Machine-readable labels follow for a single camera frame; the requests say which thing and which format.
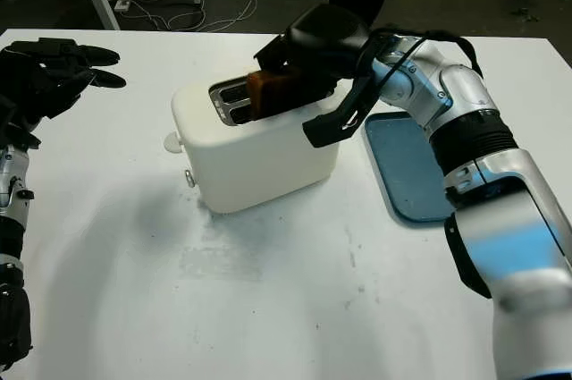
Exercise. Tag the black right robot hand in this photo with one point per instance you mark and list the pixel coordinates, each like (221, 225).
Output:
(326, 40)

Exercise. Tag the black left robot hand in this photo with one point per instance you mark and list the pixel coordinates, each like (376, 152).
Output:
(44, 80)

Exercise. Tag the brown toast slice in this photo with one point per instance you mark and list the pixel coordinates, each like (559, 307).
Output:
(268, 94)

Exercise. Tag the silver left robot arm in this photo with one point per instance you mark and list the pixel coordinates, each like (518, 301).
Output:
(11, 219)

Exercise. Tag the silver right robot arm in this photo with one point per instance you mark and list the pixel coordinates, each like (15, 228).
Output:
(491, 201)

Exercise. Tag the white two-slot toaster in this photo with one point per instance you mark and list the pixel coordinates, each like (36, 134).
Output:
(250, 165)

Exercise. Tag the white power strip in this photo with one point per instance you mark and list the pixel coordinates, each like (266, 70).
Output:
(123, 5)

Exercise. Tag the blue plastic tray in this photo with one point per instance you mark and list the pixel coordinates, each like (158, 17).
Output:
(406, 174)

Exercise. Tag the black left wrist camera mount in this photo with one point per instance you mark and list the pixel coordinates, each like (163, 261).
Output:
(13, 125)

